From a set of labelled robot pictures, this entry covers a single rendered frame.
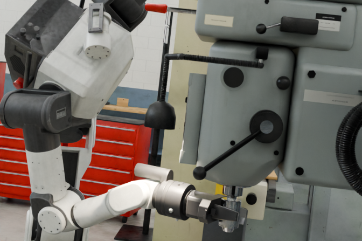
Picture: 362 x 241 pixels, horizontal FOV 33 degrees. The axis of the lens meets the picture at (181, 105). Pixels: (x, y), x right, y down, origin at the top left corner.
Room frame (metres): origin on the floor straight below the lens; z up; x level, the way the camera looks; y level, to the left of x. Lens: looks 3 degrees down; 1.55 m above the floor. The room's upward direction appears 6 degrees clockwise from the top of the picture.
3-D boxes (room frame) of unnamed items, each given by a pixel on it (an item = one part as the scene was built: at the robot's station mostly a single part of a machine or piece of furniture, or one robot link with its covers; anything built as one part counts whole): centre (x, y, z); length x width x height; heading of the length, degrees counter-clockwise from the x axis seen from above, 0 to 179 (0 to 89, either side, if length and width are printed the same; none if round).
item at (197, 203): (1.44, -0.06, 1.24); 0.13 x 0.12 x 0.10; 153
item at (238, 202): (1.39, -0.14, 1.26); 0.05 x 0.05 x 0.01
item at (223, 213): (1.37, -0.13, 1.24); 0.06 x 0.02 x 0.03; 63
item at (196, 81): (1.40, -0.03, 1.45); 0.04 x 0.04 x 0.21; 86
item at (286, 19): (1.25, -0.20, 1.66); 0.12 x 0.04 x 0.04; 86
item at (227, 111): (1.39, -0.15, 1.47); 0.21 x 0.19 x 0.32; 176
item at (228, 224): (1.39, -0.14, 1.23); 0.05 x 0.05 x 0.06
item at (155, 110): (1.40, 0.04, 1.45); 0.07 x 0.07 x 0.06
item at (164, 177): (1.50, 0.04, 1.25); 0.11 x 0.11 x 0.11; 63
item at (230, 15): (1.39, -0.18, 1.68); 0.34 x 0.24 x 0.10; 86
